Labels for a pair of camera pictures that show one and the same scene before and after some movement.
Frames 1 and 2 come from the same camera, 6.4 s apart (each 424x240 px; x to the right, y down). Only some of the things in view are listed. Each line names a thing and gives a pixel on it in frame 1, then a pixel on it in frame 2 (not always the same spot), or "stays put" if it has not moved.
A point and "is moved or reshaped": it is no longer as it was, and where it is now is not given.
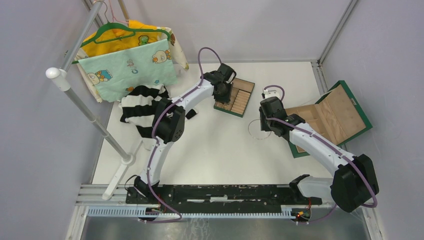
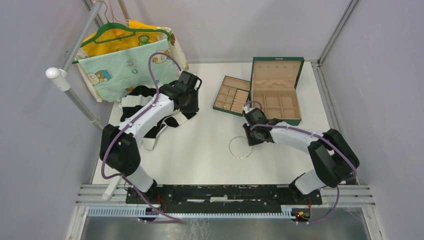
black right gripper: x=263 y=126 -> x=251 y=141
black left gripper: x=227 y=98 -> x=194 y=107
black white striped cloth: x=139 y=105 stays put
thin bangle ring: x=253 y=136 is moved or reshaped
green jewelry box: x=336 y=115 -> x=273 y=81
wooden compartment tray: x=241 y=94 stays put
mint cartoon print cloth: x=113 y=72 stays put
